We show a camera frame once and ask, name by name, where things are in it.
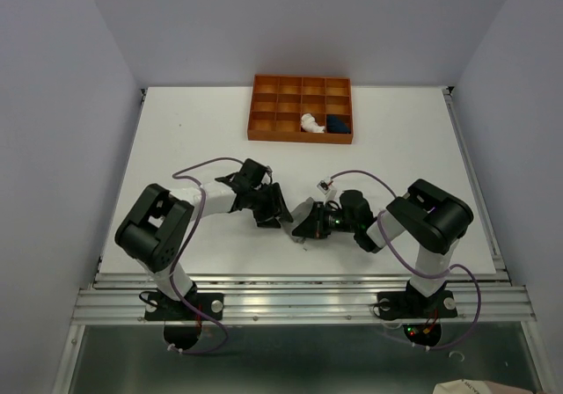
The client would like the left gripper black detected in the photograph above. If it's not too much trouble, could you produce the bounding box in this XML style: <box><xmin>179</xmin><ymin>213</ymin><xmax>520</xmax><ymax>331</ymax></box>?
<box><xmin>247</xmin><ymin>182</ymin><xmax>293</xmax><ymax>229</ymax></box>

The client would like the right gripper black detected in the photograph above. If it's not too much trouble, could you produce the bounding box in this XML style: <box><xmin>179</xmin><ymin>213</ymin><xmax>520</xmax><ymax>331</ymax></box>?
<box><xmin>291</xmin><ymin>201</ymin><xmax>357</xmax><ymax>238</ymax></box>

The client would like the white pink grey underwear pile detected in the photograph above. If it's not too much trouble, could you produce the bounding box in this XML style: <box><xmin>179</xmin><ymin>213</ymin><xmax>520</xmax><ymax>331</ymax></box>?
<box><xmin>300</xmin><ymin>113</ymin><xmax>325</xmax><ymax>134</ymax></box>

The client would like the navy blue underwear white trim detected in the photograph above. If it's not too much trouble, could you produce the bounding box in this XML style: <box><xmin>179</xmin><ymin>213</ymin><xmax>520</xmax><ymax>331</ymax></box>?
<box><xmin>326</xmin><ymin>114</ymin><xmax>352</xmax><ymax>135</ymax></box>

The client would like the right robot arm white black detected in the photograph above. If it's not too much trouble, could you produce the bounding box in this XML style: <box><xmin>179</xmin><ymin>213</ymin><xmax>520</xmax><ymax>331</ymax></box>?
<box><xmin>285</xmin><ymin>179</ymin><xmax>474</xmax><ymax>315</ymax></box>

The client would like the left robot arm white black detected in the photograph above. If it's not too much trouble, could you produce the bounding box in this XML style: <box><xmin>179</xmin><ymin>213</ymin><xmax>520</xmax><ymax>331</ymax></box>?
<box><xmin>114</xmin><ymin>158</ymin><xmax>293</xmax><ymax>318</ymax></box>

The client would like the orange compartment tray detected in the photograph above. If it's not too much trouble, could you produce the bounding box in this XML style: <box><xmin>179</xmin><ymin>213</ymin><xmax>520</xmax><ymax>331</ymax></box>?
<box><xmin>247</xmin><ymin>74</ymin><xmax>354</xmax><ymax>144</ymax></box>

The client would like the white pink bag corner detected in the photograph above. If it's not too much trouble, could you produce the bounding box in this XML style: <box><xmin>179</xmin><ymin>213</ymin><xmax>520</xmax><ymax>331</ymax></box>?
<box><xmin>433</xmin><ymin>379</ymin><xmax>530</xmax><ymax>394</ymax></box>

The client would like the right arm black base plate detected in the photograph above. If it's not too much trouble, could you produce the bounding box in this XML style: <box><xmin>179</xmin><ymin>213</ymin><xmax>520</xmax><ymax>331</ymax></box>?
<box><xmin>376</xmin><ymin>290</ymin><xmax>458</xmax><ymax>321</ymax></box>

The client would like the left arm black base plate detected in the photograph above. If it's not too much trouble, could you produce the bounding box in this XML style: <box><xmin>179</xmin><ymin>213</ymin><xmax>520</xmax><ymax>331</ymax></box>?
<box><xmin>139</xmin><ymin>290</ymin><xmax>224</xmax><ymax>322</ymax></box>

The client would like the aluminium rail frame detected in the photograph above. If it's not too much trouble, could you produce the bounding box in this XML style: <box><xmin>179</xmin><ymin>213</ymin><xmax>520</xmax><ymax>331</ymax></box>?
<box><xmin>56</xmin><ymin>86</ymin><xmax>551</xmax><ymax>393</ymax></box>

